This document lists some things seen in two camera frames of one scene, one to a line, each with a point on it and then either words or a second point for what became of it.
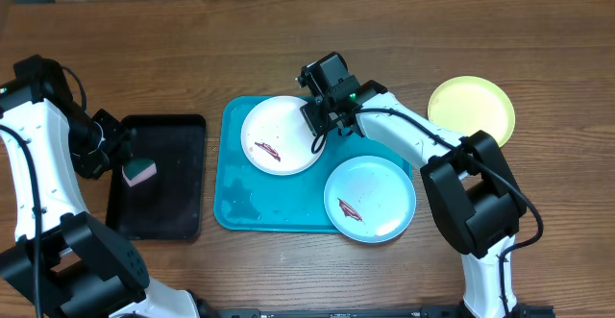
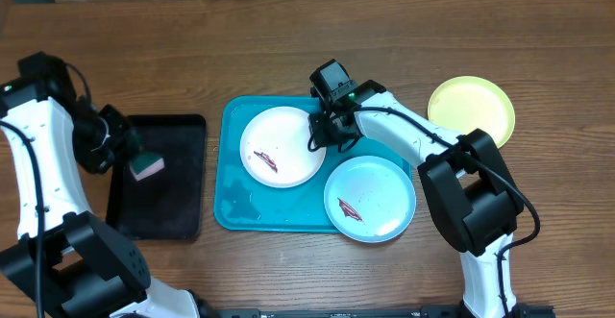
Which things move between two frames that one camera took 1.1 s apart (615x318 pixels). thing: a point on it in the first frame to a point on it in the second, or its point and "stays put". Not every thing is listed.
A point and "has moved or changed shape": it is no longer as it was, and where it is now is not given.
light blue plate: [370, 199] stays put
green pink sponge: [136, 170] has moved or changed shape
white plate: [277, 136] has moved or changed shape
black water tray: [168, 205] stays put
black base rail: [423, 311] stays put
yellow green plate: [465, 104] stays put
